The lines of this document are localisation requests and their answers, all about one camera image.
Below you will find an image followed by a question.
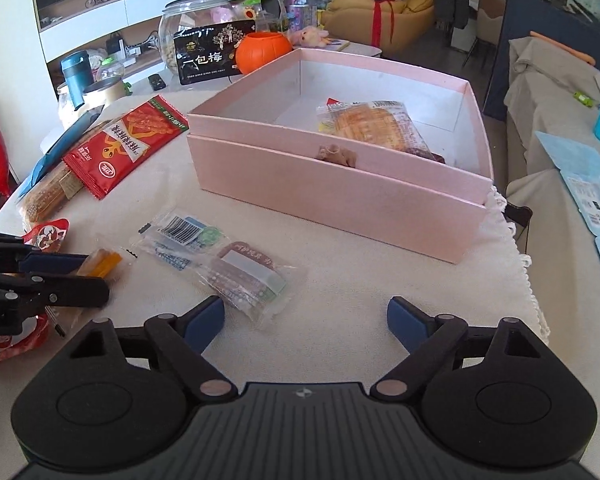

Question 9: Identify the dark blue cabinet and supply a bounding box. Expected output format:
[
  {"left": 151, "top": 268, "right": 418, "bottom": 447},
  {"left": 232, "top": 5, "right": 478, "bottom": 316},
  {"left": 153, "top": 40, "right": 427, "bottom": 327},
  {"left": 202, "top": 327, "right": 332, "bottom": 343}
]
[{"left": 482, "top": 0, "right": 600, "bottom": 121}]

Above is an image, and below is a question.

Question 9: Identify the brown snack clear packet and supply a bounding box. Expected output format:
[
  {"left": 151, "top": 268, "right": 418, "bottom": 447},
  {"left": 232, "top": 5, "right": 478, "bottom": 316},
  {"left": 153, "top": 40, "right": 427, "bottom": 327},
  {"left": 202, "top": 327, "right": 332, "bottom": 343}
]
[{"left": 195, "top": 240, "right": 308, "bottom": 332}]

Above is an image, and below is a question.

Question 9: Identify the light blue packaging sheet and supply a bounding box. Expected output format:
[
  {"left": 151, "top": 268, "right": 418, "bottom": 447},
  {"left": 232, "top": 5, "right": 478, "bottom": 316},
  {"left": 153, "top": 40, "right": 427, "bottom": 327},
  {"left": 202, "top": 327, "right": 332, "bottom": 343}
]
[{"left": 535, "top": 130, "right": 600, "bottom": 234}]

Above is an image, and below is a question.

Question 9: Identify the black plum snack bag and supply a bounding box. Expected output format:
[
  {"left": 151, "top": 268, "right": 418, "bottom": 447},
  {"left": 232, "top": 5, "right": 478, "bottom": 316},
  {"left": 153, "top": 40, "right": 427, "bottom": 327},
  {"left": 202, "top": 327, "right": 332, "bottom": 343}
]
[{"left": 174, "top": 20, "right": 258, "bottom": 86}]

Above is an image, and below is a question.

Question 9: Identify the grey covered sofa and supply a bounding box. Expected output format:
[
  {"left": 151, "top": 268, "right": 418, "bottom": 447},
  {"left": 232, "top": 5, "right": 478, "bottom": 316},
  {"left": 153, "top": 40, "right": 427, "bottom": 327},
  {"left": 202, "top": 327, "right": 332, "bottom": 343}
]
[{"left": 502, "top": 35, "right": 600, "bottom": 480}]

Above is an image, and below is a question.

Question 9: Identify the white television cabinet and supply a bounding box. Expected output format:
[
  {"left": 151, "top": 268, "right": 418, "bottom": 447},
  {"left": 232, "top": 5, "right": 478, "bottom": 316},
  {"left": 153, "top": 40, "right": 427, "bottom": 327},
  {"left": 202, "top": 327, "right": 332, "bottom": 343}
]
[{"left": 37, "top": 0, "right": 261, "bottom": 86}]

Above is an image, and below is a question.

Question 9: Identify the green lid clear jar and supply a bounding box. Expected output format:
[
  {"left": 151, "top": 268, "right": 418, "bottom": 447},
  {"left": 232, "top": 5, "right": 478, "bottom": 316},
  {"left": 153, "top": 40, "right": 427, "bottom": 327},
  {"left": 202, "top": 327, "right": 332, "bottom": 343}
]
[{"left": 96, "top": 56, "right": 125, "bottom": 82}]

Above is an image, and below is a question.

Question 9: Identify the bread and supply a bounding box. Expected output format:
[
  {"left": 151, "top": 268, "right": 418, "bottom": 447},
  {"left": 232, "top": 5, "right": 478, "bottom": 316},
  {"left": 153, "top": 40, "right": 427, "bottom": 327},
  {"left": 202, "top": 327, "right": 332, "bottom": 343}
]
[{"left": 316, "top": 97, "right": 433, "bottom": 157}]

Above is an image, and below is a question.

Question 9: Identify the orange pumpkin bucket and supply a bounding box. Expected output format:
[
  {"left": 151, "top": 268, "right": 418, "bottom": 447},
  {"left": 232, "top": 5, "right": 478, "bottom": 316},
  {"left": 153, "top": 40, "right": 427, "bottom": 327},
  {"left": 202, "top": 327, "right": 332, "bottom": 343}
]
[{"left": 235, "top": 31, "right": 293, "bottom": 76}]

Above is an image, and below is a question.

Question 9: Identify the yellow sofa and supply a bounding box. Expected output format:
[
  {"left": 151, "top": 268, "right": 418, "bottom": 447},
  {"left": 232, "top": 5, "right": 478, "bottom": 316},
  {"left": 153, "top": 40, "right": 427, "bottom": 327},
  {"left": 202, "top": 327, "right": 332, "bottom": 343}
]
[{"left": 320, "top": 0, "right": 438, "bottom": 56}]

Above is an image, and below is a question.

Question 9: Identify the white plastic jug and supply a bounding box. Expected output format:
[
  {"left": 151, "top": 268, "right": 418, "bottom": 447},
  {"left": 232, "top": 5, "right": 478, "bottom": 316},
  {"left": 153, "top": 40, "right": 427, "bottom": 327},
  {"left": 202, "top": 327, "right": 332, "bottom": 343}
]
[{"left": 57, "top": 85, "right": 88, "bottom": 128}]

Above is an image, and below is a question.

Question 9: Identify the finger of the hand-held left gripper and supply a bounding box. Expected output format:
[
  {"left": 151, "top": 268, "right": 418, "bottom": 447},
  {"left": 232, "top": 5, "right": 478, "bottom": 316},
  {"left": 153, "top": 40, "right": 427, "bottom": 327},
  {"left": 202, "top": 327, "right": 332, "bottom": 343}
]
[
  {"left": 0, "top": 270, "right": 110, "bottom": 307},
  {"left": 0, "top": 230, "right": 88, "bottom": 275}
]

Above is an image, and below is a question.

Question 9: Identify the beige dining chair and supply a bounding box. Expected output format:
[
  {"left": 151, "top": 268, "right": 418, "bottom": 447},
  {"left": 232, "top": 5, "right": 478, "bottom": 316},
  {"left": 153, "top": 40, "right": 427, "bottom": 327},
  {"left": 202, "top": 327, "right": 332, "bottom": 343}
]
[{"left": 475, "top": 0, "right": 508, "bottom": 56}]

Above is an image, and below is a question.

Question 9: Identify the pink gift box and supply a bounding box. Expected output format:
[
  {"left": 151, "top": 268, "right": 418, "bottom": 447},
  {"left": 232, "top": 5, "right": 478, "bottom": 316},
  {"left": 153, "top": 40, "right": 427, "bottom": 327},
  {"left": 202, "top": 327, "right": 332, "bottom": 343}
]
[{"left": 186, "top": 47, "right": 495, "bottom": 264}]

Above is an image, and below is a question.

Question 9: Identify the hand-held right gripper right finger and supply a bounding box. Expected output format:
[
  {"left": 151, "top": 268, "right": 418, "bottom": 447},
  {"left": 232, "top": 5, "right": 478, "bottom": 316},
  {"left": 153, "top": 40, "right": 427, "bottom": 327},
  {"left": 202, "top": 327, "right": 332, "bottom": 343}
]
[{"left": 371, "top": 296, "right": 541, "bottom": 403}]

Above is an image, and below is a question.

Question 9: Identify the large glass jar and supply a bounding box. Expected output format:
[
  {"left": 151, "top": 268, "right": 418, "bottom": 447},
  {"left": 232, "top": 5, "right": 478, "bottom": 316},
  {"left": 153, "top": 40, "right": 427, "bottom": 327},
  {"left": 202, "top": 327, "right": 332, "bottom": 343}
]
[{"left": 159, "top": 0, "right": 231, "bottom": 73}]

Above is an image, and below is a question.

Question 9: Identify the white power strip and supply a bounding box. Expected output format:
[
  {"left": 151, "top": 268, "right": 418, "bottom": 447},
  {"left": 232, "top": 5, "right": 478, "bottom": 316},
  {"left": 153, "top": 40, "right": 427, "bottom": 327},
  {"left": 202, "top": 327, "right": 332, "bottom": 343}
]
[{"left": 114, "top": 42, "right": 155, "bottom": 58}]

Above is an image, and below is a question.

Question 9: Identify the teal thermos bottle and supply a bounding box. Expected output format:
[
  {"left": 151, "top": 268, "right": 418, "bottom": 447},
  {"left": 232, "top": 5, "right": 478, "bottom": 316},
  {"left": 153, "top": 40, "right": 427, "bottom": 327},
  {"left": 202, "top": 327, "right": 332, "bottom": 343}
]
[{"left": 60, "top": 51, "right": 96, "bottom": 108}]

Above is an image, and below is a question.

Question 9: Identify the cream cup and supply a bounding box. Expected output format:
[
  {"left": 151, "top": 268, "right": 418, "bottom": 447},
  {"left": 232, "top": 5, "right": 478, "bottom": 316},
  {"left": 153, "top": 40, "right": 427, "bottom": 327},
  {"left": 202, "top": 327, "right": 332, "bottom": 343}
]
[{"left": 82, "top": 77, "right": 125, "bottom": 109}]

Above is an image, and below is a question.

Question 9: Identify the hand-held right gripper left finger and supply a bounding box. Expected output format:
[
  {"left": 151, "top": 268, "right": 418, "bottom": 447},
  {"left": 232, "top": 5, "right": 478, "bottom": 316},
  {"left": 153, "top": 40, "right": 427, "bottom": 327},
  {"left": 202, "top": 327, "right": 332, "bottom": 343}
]
[{"left": 70, "top": 295, "right": 239, "bottom": 405}]

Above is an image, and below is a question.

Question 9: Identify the clear packet with barcode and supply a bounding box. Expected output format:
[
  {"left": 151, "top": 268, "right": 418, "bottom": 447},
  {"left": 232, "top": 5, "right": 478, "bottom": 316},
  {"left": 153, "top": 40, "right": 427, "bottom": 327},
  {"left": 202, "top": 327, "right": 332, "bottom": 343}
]
[{"left": 124, "top": 207, "right": 229, "bottom": 275}]

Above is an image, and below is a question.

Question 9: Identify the red ribbon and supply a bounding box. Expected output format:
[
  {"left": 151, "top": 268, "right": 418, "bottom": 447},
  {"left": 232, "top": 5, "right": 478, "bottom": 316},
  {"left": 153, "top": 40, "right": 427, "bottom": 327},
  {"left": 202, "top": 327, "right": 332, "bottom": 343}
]
[{"left": 367, "top": 0, "right": 401, "bottom": 46}]

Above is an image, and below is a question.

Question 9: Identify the orange stick snack packet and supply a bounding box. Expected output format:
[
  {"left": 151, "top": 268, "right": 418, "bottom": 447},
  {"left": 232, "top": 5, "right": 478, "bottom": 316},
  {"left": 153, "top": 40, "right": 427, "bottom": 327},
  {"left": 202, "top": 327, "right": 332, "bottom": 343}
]
[{"left": 77, "top": 247, "right": 124, "bottom": 281}]

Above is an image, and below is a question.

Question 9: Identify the pink purple water bottle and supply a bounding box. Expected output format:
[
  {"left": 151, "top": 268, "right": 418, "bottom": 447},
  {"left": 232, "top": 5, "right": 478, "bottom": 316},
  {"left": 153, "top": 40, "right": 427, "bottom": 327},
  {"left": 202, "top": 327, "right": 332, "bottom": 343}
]
[{"left": 287, "top": 0, "right": 315, "bottom": 33}]

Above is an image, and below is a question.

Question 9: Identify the pink plush bunny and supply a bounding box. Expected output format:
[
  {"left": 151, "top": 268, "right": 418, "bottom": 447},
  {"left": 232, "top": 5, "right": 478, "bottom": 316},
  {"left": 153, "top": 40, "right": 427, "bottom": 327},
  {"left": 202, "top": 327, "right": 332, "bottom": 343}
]
[{"left": 287, "top": 27, "right": 331, "bottom": 47}]

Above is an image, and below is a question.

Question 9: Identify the yellow green toy packet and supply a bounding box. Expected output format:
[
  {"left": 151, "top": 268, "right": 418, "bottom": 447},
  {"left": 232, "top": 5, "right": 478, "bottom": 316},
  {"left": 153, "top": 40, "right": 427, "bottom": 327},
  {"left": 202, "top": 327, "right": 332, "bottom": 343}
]
[{"left": 235, "top": 0, "right": 263, "bottom": 23}]

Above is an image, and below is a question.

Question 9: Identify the blue snack bag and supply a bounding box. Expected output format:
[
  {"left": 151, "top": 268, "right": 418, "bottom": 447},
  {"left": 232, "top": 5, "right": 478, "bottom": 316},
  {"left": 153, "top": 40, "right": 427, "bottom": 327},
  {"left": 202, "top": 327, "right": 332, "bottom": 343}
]
[{"left": 17, "top": 107, "right": 105, "bottom": 196}]

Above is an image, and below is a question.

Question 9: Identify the long clear cookie packet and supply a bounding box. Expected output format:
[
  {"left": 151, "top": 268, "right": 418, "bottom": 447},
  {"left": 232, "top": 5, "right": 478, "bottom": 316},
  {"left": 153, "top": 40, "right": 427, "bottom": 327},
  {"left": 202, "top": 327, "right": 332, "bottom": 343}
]
[{"left": 17, "top": 165, "right": 88, "bottom": 227}]

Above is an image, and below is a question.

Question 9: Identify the red chicken leg packet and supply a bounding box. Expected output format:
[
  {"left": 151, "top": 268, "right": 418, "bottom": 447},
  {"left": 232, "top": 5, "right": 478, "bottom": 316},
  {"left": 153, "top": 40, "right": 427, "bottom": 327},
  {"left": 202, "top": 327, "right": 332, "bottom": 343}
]
[{"left": 0, "top": 217, "right": 70, "bottom": 368}]

